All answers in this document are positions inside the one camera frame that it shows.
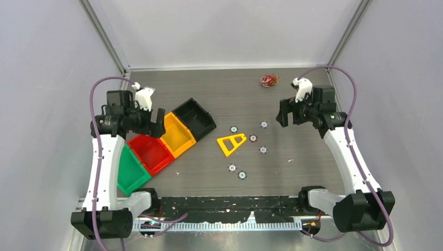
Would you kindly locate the dark chip lower left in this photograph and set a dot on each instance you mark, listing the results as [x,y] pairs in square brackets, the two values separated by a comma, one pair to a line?
[232,168]

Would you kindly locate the green plastic bin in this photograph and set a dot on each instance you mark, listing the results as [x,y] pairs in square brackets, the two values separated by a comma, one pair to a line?
[132,174]

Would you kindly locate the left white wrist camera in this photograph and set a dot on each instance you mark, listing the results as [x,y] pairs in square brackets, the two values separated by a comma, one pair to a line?
[143,96]

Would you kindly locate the black plastic bin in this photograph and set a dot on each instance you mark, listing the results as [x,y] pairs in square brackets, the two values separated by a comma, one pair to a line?
[195,118]

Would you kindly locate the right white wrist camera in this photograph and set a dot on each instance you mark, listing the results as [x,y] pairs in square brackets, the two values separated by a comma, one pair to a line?
[303,87]

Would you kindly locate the dark chip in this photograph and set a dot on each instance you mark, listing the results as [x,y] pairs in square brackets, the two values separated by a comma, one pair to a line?
[232,168]
[264,124]
[233,129]
[263,149]

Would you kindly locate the dark chip upper right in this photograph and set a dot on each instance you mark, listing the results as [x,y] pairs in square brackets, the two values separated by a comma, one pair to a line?
[264,124]

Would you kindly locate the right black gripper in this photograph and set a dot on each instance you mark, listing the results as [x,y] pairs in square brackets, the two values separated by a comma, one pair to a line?
[287,105]

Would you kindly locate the dark chip middle right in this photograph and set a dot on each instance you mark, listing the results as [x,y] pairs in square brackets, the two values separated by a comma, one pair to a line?
[263,149]

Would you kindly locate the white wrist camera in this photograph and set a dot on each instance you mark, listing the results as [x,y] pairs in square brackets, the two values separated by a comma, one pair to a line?
[303,87]
[143,96]

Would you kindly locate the dark chip lowest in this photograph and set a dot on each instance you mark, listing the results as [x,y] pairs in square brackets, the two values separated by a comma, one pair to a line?
[242,175]

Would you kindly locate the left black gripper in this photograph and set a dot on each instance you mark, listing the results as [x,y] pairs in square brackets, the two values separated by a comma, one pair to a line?
[151,127]

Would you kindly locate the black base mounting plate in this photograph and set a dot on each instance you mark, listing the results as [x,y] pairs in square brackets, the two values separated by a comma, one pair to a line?
[235,209]

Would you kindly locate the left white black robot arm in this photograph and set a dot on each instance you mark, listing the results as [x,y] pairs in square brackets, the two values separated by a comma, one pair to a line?
[101,214]

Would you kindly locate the yellow triangular plastic frame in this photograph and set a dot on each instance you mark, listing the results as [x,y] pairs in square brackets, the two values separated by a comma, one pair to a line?
[229,144]

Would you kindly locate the red plastic bin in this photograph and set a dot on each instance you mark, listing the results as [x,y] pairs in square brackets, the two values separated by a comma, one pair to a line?
[151,153]

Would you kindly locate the yellow plastic bin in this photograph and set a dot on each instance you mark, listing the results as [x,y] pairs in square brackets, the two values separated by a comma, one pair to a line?
[177,138]

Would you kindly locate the slotted aluminium rail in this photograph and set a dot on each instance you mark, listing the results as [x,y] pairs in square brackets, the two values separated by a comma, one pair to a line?
[250,225]

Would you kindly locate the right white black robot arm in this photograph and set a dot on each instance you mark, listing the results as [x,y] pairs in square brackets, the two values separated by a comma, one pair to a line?
[365,205]

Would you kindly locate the dark chip upper left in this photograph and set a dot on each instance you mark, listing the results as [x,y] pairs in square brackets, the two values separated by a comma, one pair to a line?
[233,129]

